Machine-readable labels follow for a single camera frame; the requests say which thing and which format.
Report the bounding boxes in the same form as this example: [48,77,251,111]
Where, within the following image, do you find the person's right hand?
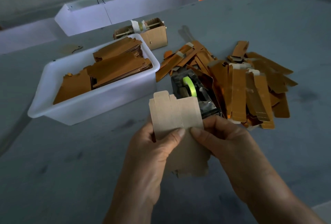
[190,115,282,201]

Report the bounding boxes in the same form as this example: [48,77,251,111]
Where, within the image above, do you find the person's left hand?
[121,120,186,206]

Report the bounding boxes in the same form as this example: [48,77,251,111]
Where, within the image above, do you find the stack of beige blanks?
[149,90,212,177]

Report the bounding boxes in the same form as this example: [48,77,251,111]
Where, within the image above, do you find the pile of gold boxes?
[156,40,299,129]

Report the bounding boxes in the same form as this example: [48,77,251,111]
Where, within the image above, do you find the gold cartons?
[53,37,153,105]

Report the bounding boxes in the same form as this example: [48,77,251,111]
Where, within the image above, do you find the person's right forearm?
[245,185,327,224]

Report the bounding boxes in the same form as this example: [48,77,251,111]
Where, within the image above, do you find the person's left forearm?
[103,195,156,224]

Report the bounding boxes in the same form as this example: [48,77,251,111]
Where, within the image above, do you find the black tape dispenser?
[171,69,223,119]

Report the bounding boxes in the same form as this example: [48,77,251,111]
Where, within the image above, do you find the white plastic bin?
[27,34,161,126]

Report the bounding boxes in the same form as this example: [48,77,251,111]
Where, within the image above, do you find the green tape roll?
[182,76,197,98]

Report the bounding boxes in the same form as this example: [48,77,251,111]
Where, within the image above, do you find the small cardboard box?
[113,17,168,50]

